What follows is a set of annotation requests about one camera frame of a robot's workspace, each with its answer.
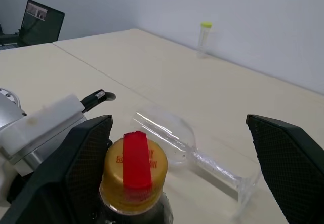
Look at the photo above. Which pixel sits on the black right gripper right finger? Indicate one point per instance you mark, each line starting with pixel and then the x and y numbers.
pixel 291 168

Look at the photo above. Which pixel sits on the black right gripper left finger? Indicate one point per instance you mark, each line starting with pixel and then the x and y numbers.
pixel 63 170

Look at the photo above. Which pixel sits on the dark drink bottle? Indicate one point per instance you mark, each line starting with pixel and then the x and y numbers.
pixel 134 163

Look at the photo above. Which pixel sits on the clear wine glass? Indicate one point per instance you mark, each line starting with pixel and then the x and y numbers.
pixel 177 137

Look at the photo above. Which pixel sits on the black laptop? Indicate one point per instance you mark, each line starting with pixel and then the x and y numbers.
pixel 40 29

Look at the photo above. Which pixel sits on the clear tube with green cap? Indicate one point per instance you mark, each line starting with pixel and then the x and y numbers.
pixel 206 25

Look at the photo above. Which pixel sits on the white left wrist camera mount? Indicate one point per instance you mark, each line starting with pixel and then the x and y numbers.
pixel 38 122

